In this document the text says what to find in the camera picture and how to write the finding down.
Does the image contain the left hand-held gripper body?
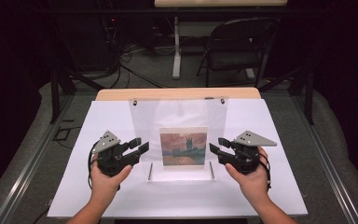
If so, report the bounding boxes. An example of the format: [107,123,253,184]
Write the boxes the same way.
[91,130,141,178]

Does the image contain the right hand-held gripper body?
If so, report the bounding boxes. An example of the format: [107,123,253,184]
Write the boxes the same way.
[219,130,278,175]

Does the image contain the clear acrylic photo frame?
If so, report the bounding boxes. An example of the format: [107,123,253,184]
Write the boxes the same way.
[128,97,228,183]

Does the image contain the painting print photo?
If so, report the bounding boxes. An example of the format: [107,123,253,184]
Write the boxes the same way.
[158,126,209,171]

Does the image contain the person's right hand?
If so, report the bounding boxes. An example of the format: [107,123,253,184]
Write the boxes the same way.
[224,146,271,203]

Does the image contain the person's left hand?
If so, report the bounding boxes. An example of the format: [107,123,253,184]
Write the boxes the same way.
[89,161,134,201]

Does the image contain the white table board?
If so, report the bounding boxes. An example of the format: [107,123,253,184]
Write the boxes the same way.
[47,98,309,218]

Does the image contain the light wooden table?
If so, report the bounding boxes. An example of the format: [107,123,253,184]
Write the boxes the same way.
[95,87,262,101]

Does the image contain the black folding chair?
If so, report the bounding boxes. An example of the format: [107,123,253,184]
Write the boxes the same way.
[196,17,280,89]

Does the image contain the black metal stand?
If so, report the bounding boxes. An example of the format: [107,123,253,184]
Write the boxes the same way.
[49,65,105,125]
[258,63,316,126]

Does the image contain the white table leg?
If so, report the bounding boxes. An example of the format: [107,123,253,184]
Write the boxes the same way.
[172,16,183,80]

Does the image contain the dark equipment with red light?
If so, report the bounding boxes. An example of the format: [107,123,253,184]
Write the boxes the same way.
[100,15,119,49]

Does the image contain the black horizontal bar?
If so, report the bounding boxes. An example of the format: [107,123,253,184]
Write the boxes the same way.
[36,7,324,15]

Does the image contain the pale background table top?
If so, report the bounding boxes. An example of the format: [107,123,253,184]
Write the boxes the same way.
[154,0,288,8]

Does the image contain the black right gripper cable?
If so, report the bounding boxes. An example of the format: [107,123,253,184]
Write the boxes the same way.
[258,151,273,191]

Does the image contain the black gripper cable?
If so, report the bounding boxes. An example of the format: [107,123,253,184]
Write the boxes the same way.
[258,151,273,191]
[87,140,103,191]

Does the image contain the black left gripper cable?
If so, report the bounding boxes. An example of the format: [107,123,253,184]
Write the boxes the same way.
[87,140,103,191]

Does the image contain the black floor cables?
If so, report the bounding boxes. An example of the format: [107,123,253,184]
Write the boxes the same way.
[104,43,166,90]

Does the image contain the aluminium floor rail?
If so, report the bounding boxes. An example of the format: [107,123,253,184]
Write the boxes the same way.
[0,92,76,224]
[292,92,358,224]

